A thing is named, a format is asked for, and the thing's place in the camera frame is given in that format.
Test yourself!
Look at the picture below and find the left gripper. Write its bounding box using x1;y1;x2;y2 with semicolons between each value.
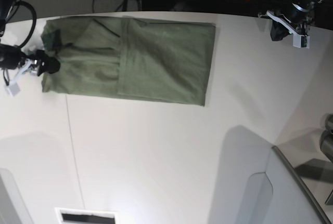
258;3;312;42

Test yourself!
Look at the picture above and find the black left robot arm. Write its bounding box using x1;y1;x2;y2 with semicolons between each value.
258;0;324;48

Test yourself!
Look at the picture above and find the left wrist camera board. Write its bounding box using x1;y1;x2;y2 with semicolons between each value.
293;34;310;49

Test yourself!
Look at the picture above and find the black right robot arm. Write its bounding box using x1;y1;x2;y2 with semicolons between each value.
1;0;60;90

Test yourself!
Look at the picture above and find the grey metal cylinder stand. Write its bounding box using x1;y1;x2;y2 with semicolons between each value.
319;114;333;162

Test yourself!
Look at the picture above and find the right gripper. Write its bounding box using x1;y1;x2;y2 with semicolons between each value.
7;50;60;86

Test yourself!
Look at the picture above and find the green t-shirt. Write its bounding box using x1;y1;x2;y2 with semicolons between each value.
41;16;216;106

